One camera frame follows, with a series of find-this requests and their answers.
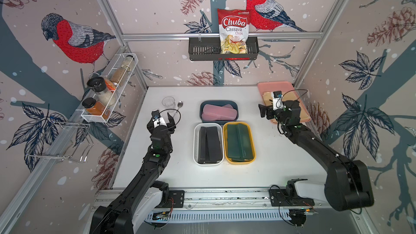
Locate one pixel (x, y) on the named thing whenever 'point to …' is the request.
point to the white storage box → (221, 129)
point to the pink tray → (274, 121)
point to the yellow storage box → (248, 162)
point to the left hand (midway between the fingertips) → (163, 112)
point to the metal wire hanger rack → (65, 141)
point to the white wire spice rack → (117, 89)
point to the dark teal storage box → (220, 103)
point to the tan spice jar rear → (117, 75)
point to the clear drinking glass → (168, 102)
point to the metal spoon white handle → (180, 105)
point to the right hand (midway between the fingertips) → (267, 102)
